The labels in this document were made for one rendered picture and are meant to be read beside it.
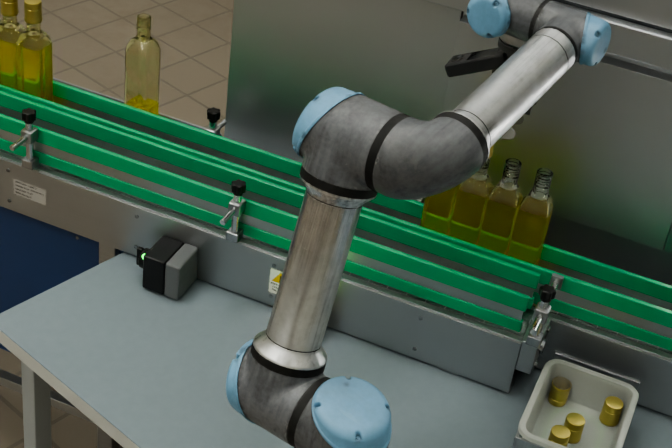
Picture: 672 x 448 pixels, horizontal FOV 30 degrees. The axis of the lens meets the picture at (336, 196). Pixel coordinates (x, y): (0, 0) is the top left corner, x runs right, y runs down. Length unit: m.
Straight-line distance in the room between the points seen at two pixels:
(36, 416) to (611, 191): 1.19
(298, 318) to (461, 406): 0.57
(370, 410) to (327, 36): 0.90
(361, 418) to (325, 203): 0.31
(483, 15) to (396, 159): 0.39
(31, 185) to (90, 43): 2.33
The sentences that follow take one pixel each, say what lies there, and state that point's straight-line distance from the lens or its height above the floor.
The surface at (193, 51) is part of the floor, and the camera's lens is 4.88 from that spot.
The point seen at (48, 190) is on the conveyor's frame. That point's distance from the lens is 2.60.
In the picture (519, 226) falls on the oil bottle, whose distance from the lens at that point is 2.30.
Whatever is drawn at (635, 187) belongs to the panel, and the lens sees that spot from 2.38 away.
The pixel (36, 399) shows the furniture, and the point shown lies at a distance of 2.52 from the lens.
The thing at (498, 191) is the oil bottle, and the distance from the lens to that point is 2.29.
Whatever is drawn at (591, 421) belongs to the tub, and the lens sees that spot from 2.34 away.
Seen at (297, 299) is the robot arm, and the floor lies 1.17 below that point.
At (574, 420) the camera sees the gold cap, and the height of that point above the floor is 0.81.
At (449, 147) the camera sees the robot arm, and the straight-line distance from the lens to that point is 1.70.
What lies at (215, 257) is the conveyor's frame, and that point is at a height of 0.82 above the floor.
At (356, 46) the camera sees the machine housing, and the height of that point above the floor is 1.19.
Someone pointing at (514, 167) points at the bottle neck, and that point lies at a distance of 2.26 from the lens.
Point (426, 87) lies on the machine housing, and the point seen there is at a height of 1.15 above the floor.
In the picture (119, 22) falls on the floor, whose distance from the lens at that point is 5.07.
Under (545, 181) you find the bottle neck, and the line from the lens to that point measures 2.26.
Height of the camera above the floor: 2.32
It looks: 34 degrees down
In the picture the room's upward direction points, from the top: 8 degrees clockwise
